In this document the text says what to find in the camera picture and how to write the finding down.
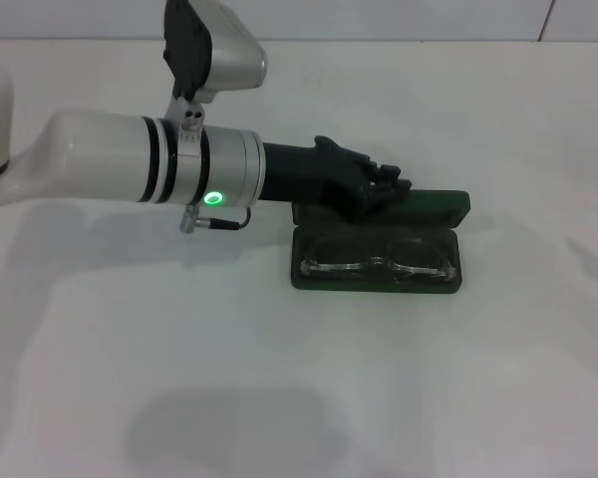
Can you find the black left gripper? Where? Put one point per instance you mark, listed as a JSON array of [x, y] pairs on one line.
[[314, 174]]

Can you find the green glasses case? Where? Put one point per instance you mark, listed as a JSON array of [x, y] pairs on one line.
[[379, 249]]

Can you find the clear white glasses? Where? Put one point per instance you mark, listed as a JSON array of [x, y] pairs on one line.
[[379, 259]]

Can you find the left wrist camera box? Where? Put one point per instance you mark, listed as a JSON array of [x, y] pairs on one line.
[[209, 50]]

